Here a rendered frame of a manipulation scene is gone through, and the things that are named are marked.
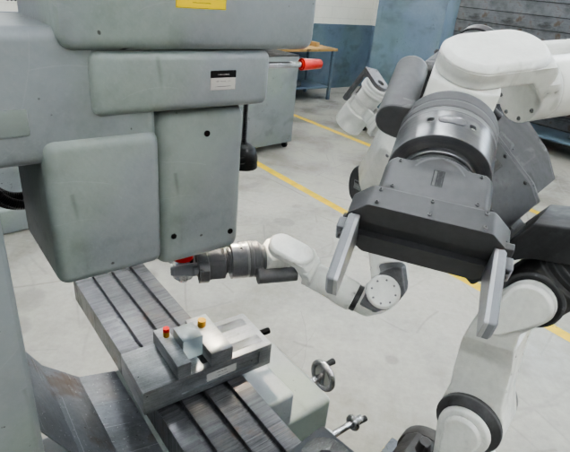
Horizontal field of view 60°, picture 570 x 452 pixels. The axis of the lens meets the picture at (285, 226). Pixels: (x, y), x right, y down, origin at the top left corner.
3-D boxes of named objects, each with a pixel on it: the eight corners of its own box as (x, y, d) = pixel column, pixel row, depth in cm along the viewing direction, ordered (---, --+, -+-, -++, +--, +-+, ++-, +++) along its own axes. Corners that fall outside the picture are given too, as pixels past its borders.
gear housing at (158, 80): (207, 79, 112) (207, 32, 107) (269, 104, 95) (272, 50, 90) (50, 86, 92) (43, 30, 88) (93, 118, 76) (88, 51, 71)
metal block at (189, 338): (192, 340, 126) (192, 321, 123) (202, 354, 122) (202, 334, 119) (173, 346, 123) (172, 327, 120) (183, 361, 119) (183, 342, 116)
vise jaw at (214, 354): (205, 325, 133) (205, 313, 131) (232, 358, 122) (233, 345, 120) (185, 332, 129) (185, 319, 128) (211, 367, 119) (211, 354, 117)
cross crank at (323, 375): (319, 373, 181) (323, 348, 175) (341, 393, 173) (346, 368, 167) (285, 390, 172) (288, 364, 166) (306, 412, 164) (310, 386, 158)
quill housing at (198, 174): (196, 212, 123) (197, 82, 108) (241, 248, 108) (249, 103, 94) (122, 228, 112) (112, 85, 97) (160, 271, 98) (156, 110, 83)
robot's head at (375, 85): (373, 125, 107) (358, 99, 110) (398, 95, 101) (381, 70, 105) (352, 122, 103) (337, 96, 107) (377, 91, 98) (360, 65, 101)
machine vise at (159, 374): (241, 332, 142) (244, 300, 137) (270, 363, 132) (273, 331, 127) (122, 375, 123) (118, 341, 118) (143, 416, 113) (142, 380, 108)
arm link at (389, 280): (408, 311, 121) (395, 225, 127) (420, 306, 109) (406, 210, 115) (361, 315, 121) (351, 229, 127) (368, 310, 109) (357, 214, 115)
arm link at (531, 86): (433, 150, 49) (541, 132, 53) (465, 72, 42) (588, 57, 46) (404, 110, 53) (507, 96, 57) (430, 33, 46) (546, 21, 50)
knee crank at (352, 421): (359, 414, 177) (361, 402, 174) (371, 425, 173) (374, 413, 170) (313, 442, 164) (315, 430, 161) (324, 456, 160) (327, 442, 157)
